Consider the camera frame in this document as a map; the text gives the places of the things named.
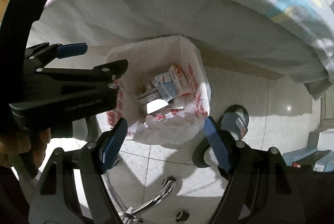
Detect white box with red dot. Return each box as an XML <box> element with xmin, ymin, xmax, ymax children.
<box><xmin>166</xmin><ymin>96</ymin><xmax>185</xmax><ymax>110</ymax></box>

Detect red candy wrapper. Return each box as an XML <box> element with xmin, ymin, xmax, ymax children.
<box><xmin>153</xmin><ymin>112</ymin><xmax>166</xmax><ymax>120</ymax></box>

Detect bed with ring-patterned sheet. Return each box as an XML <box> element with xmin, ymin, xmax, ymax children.
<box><xmin>28</xmin><ymin>0</ymin><xmax>333</xmax><ymax>98</ymax></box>

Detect teal gold ornate box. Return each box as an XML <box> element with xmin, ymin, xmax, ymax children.
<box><xmin>137</xmin><ymin>88</ymin><xmax>162</xmax><ymax>106</ymax></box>

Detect grey slipper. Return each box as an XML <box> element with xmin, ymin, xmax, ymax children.
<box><xmin>220</xmin><ymin>105</ymin><xmax>249</xmax><ymax>141</ymax></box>

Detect blue white carton box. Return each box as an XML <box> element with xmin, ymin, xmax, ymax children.
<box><xmin>152</xmin><ymin>72</ymin><xmax>178</xmax><ymax>102</ymax></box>

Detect red white medicine box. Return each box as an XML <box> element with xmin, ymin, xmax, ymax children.
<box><xmin>169</xmin><ymin>65</ymin><xmax>191</xmax><ymax>96</ymax></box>

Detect chrome chair leg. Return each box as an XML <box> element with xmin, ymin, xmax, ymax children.
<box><xmin>104</xmin><ymin>173</ymin><xmax>191</xmax><ymax>224</ymax></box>

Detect silver white sachet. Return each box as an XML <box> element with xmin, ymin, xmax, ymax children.
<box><xmin>140</xmin><ymin>99</ymin><xmax>169</xmax><ymax>116</ymax></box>

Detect person's left hand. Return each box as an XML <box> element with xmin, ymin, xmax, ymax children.
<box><xmin>1</xmin><ymin>128</ymin><xmax>51</xmax><ymax>168</ymax></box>

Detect orange flower snack wrapper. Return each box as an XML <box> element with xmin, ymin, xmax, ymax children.
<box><xmin>140</xmin><ymin>85</ymin><xmax>148</xmax><ymax>93</ymax></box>

